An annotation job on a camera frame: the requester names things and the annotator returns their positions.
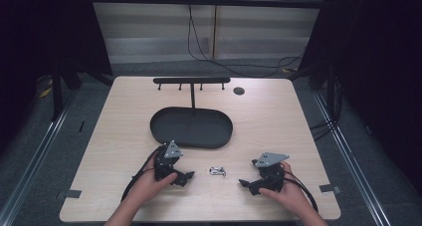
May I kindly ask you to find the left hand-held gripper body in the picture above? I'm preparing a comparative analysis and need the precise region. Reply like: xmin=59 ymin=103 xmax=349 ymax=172
xmin=153 ymin=139 xmax=187 ymax=187

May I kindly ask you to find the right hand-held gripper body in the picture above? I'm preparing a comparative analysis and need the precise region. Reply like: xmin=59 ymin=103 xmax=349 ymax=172
xmin=248 ymin=151 xmax=291 ymax=196

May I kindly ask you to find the silver metal key clip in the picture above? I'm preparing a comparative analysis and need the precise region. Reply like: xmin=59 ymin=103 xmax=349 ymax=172
xmin=208 ymin=166 xmax=228 ymax=178

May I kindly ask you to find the person's right hand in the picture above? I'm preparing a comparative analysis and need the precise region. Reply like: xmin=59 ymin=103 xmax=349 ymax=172
xmin=258 ymin=161 xmax=313 ymax=218

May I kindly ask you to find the person's left hand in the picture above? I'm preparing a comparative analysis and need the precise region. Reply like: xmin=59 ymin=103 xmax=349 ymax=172
xmin=125 ymin=165 xmax=179 ymax=208

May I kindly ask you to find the black hook stand with tray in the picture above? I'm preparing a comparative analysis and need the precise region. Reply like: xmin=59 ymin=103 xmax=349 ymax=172
xmin=149 ymin=76 xmax=234 ymax=150

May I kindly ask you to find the grey tape strip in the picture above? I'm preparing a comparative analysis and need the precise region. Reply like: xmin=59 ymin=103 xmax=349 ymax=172
xmin=55 ymin=188 xmax=83 ymax=201
xmin=318 ymin=183 xmax=342 ymax=194

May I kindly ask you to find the black metal stand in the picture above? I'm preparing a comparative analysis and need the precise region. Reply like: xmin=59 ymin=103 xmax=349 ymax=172
xmin=49 ymin=65 xmax=65 ymax=122

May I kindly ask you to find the yellow floor object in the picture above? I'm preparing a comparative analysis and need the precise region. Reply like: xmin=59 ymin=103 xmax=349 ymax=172
xmin=38 ymin=80 xmax=54 ymax=100

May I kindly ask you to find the black curtain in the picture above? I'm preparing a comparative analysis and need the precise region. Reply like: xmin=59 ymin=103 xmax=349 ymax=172
xmin=288 ymin=0 xmax=422 ymax=187
xmin=0 ymin=0 xmax=113 ymax=154

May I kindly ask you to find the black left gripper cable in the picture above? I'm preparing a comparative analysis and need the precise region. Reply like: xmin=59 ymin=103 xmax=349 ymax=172
xmin=119 ymin=145 xmax=161 ymax=202

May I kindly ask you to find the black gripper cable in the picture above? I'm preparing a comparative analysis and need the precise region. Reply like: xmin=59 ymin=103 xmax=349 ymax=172
xmin=119 ymin=145 xmax=161 ymax=202
xmin=281 ymin=168 xmax=319 ymax=214

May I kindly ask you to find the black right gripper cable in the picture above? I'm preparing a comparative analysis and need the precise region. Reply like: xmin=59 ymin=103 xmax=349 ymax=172
xmin=281 ymin=168 xmax=319 ymax=214

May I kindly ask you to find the bundle of black floor cables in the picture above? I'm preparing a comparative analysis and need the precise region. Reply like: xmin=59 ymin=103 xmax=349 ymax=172
xmin=309 ymin=86 xmax=342 ymax=142

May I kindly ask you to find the silver floor rail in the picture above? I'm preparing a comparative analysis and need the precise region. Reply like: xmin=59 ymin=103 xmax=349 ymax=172
xmin=312 ymin=92 xmax=399 ymax=226
xmin=0 ymin=92 xmax=81 ymax=226

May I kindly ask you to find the black hanging wall cable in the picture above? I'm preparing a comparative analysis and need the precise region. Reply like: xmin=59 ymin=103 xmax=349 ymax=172
xmin=186 ymin=3 xmax=306 ymax=79

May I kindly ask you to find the black horizontal frame bar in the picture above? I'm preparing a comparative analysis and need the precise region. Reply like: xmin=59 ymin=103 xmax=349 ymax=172
xmin=89 ymin=0 xmax=328 ymax=10

